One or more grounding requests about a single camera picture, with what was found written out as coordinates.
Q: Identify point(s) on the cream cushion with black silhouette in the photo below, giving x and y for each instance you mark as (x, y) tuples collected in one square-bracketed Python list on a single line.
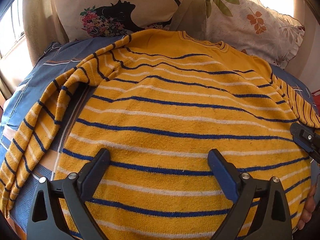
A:
[(83, 19)]

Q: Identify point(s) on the person's right hand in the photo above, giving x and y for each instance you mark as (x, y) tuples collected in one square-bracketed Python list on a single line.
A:
[(308, 209)]

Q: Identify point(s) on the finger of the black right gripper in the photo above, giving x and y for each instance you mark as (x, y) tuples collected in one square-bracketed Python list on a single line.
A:
[(306, 139)]

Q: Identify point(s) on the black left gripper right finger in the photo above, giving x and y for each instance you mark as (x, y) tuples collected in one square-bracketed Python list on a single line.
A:
[(272, 218)]

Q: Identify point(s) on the yellow striped knit sweater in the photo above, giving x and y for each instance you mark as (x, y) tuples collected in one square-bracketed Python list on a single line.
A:
[(170, 134)]

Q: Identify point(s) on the blue plaid bed sheet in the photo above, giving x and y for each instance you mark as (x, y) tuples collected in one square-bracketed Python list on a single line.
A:
[(37, 84)]

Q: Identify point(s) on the white leaf print pillow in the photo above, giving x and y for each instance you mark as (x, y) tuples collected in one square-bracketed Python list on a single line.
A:
[(250, 27)]

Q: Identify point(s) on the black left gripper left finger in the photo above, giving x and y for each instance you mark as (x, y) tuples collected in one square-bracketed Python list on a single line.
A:
[(46, 219)]

